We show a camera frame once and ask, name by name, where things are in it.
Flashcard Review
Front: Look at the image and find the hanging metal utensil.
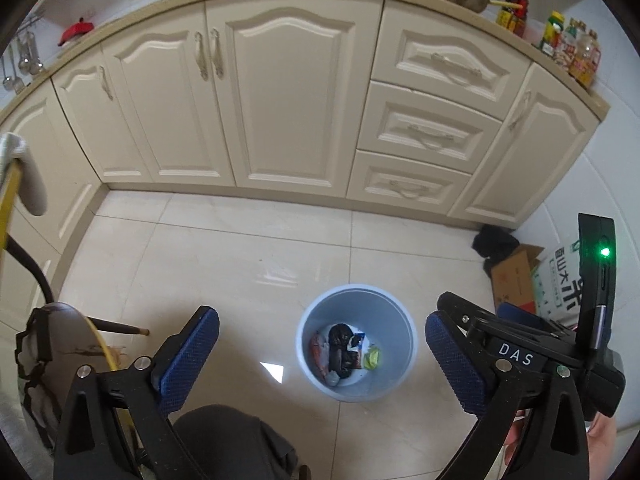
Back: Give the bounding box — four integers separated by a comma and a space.
2, 55, 23, 93
17, 32, 43, 76

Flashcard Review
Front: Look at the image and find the white towel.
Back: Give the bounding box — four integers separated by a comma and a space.
0, 132, 48, 217

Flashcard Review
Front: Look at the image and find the cream cabinet door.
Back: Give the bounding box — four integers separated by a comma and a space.
0, 80, 103, 261
205, 0, 386, 197
102, 2, 236, 186
52, 52, 153, 183
450, 62, 603, 228

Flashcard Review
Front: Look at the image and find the light blue trash bin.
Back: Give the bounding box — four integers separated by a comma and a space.
295, 284, 419, 403

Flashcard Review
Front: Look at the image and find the white and green rice bag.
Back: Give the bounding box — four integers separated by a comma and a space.
531, 240, 583, 331

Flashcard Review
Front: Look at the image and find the red pot lid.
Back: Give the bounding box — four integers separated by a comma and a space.
59, 19, 96, 46

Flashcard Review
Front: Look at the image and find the yellow metal bar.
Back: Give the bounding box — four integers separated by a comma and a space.
0, 159, 23, 256

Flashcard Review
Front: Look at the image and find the brown cardboard box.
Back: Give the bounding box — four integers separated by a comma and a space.
490, 243, 546, 313

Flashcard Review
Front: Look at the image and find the red snack wrapper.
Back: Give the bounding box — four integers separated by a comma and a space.
309, 332, 331, 368

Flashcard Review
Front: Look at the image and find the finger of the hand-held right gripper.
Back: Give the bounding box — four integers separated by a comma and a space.
436, 291, 501, 337
497, 302, 579, 342

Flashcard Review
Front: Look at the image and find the black cloth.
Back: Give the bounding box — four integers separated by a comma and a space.
472, 225, 521, 277

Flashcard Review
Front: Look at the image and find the yellow seasoning packet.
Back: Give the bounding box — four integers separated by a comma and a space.
496, 9, 523, 36

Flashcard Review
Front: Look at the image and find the black plastic bag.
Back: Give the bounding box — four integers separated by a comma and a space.
327, 324, 362, 372

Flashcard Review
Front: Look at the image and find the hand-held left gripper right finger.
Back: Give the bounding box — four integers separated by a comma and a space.
425, 310, 591, 480

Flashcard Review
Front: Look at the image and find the person's dark trouser leg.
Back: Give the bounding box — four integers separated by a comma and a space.
172, 405, 306, 480

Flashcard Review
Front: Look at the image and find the brass door handle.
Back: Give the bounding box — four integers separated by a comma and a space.
509, 91, 532, 132
97, 65, 115, 102
194, 32, 209, 80
210, 29, 224, 78

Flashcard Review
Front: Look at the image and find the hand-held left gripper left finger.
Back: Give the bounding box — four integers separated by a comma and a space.
52, 305, 221, 480

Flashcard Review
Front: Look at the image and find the cooking oil bottle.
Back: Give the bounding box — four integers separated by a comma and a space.
570, 30, 601, 88

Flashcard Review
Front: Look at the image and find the cream cabinet drawer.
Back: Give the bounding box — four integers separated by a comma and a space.
356, 81, 503, 173
371, 0, 533, 121
346, 150, 473, 215

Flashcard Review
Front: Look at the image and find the yellow curved tube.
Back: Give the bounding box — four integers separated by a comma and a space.
85, 316, 126, 373

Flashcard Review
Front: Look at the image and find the clear condiment bottle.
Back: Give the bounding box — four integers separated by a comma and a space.
555, 20, 583, 68

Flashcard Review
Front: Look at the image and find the person's right hand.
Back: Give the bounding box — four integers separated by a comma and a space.
502, 407, 621, 480

